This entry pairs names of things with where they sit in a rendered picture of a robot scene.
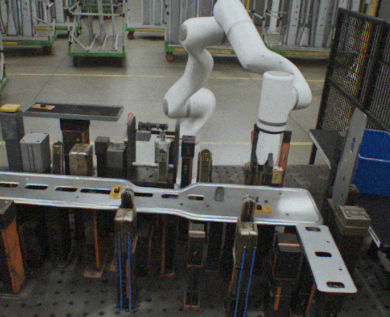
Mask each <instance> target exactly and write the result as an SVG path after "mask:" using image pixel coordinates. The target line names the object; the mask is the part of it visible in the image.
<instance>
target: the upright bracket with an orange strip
mask: <svg viewBox="0 0 390 317"><path fill-rule="evenodd" d="M291 137H292V131H289V130H284V134H283V139H282V144H281V149H280V157H279V161H278V166H281V167H282V170H283V173H282V181H281V186H279V188H283V185H284V177H285V173H286V166H287V162H288V155H289V151H290V141H291ZM284 153H285V156H284V160H282V159H283V155H284ZM275 226H276V225H272V228H271V233H270V240H269V245H268V247H269V248H271V247H272V243H273V238H274V231H275Z"/></svg>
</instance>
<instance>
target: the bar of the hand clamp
mask: <svg viewBox="0 0 390 317"><path fill-rule="evenodd" d="M259 131H260V130H258V126H257V123H255V122H254V124H253V136H252V143H251V155H250V168H249V171H252V165H253V159H257V157H256V146H257V141H258V135H259Z"/></svg>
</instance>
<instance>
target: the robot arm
mask: <svg viewBox="0 0 390 317"><path fill-rule="evenodd" d="M179 38H180V43H181V44H182V46H183V48H184V49H185V50H186V52H187V53H188V61H187V64H186V69H185V72H184V75H183V76H182V77H181V78H180V79H179V80H178V81H177V82H176V83H175V84H174V85H173V86H172V87H171V88H170V90H169V91H168V92H167V93H166V95H165V97H164V100H163V111H164V113H165V115H166V116H167V117H168V118H170V119H174V120H176V119H184V118H187V119H186V120H185V121H183V122H182V123H181V124H180V138H181V137H182V135H195V136H196V147H195V157H194V158H193V161H192V182H191V184H193V183H196V178H197V169H198V153H199V152H200V136H201V130H202V128H203V127H204V126H205V124H206V123H207V122H208V120H209V119H210V118H211V116H212V115H213V113H214V110H215V102H216V100H215V96H214V94H213V93H212V92H211V91H210V90H208V89H205V88H202V87H203V86H204V85H205V84H206V83H207V81H208V79H209V77H210V74H211V72H212V68H213V65H214V61H213V58H212V56H211V54H210V53H209V52H208V51H207V50H206V49H204V48H206V47H208V46H220V45H227V44H231V47H232V48H233V50H234V52H235V54H236V56H237V58H238V60H239V61H240V62H241V65H242V66H243V67H244V68H245V69H246V70H247V71H251V72H253V73H259V74H261V75H263V80H262V90H261V95H260V105H259V110H258V119H257V126H258V130H260V131H259V135H258V141H257V146H256V157H257V160H258V163H257V168H256V170H257V171H263V172H262V174H261V180H260V185H261V186H271V185H272V177H273V171H274V165H275V164H276V161H277V157H278V148H279V142H280V134H281V133H283V132H284V130H285V129H286V126H287V121H288V114H289V112H290V111H291V110H300V109H304V108H306V107H308V106H309V105H310V103H311V101H312V97H311V92H310V90H309V87H308V85H307V83H306V82H305V79H304V78H303V76H302V75H301V73H300V72H299V70H298V69H297V68H296V67H295V66H294V64H293V63H292V62H291V61H289V60H288V59H286V58H284V57H283V56H281V55H279V54H277V53H274V52H272V51H270V50H269V49H268V48H267V47H266V46H265V45H264V42H263V41H262V38H261V37H260V34H258V32H257V31H256V28H255V27H254V24H253V22H252V20H251V19H250V17H249V15H248V13H247V11H246V9H245V8H244V6H243V5H242V3H241V2H240V1H239V0H218V1H217V3H216V4H215V6H214V17H201V18H191V19H188V20H186V21H185V22H184V23H183V24H182V26H181V27H180V30H179ZM181 141H182V139H179V154H178V173H177V179H176V184H175V185H178V186H180V177H181V163H182V158H181V156H180V154H181Z"/></svg>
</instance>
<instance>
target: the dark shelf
mask: <svg viewBox="0 0 390 317"><path fill-rule="evenodd" d="M338 132H343V133H346V132H345V131H329V130H327V129H310V130H309V135H310V138H311V139H312V140H313V142H314V144H315V145H316V147H317V148H318V150H319V152H320V153H321V155H322V156H323V158H324V160H325V161H326V163H327V164H328V166H329V168H330V169H331V166H330V165H331V162H334V161H333V157H334V152H335V149H336V141H337V137H338ZM356 206H361V207H363V208H364V211H365V212H366V213H367V215H368V217H369V218H370V220H371V221H370V225H369V229H368V232H369V233H370V235H371V237H372V238H373V240H374V241H375V244H376V246H377V247H378V248H379V251H380V252H381V253H383V254H386V253H390V197H387V196H382V195H373V194H365V193H360V192H359V195H358V199H357V202H356Z"/></svg>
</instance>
